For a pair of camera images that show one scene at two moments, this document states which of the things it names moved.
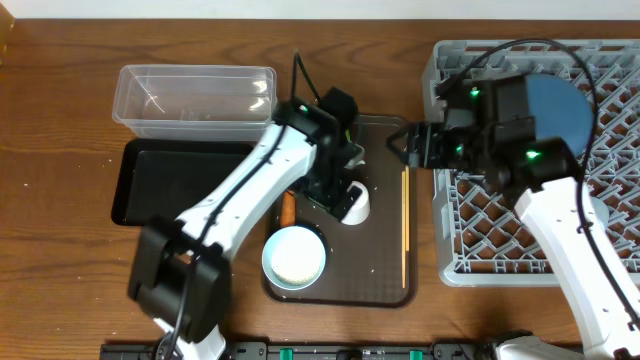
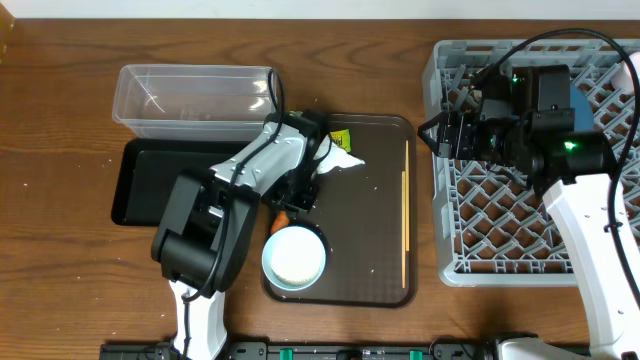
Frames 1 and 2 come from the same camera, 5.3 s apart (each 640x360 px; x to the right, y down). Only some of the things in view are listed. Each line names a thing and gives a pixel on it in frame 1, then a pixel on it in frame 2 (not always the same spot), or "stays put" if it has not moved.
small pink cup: (360, 211) → (622, 80)
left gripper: (330, 193) → (294, 205)
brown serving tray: (373, 263) stays put
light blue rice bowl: (294, 258) stays put
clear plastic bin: (195, 103) stays put
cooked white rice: (297, 257) stays put
